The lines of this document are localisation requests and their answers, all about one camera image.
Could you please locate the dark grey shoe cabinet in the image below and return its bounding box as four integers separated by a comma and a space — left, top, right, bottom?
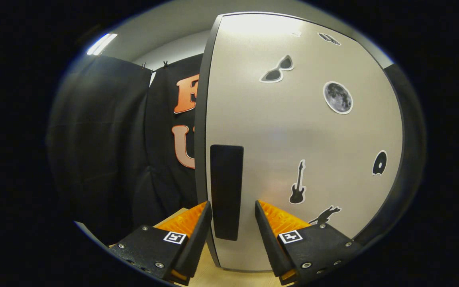
194, 11, 407, 275

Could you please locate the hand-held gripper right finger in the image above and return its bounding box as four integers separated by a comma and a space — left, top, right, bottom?
255, 200, 363, 285

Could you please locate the white shoe cabinet door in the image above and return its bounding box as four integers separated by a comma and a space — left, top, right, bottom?
204, 13, 404, 273

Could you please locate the black door handle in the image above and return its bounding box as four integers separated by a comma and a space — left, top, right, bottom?
210, 144, 244, 242

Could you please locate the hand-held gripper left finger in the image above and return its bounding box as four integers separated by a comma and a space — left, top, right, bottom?
110, 201, 213, 285

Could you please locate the black backdrop cloth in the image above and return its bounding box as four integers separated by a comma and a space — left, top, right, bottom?
48, 54, 427, 248

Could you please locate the ceiling light strip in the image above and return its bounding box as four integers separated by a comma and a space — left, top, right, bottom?
86, 33, 118, 56

